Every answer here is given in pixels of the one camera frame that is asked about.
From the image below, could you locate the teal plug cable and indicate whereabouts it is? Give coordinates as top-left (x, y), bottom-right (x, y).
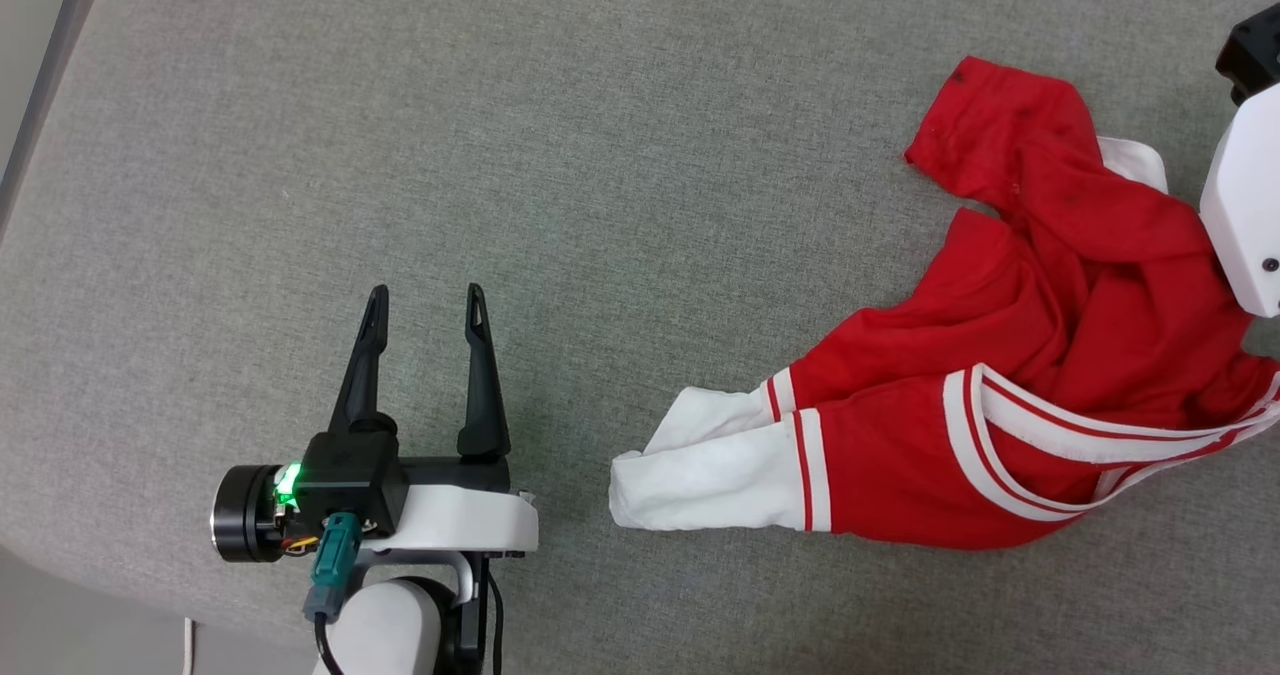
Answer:
top-left (303, 512), bottom-right (362, 675)

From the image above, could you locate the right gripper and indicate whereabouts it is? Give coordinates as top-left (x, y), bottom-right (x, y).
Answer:
top-left (1198, 83), bottom-right (1280, 318)

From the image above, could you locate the red and white jersey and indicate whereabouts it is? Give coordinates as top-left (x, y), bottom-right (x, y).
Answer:
top-left (608, 55), bottom-right (1280, 552)

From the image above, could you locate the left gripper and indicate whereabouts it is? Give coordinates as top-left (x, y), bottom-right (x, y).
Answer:
top-left (210, 283), bottom-right (541, 564)

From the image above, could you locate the grey fabric sofa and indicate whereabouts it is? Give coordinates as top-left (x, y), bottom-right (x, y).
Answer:
top-left (0, 0), bottom-right (1280, 675)

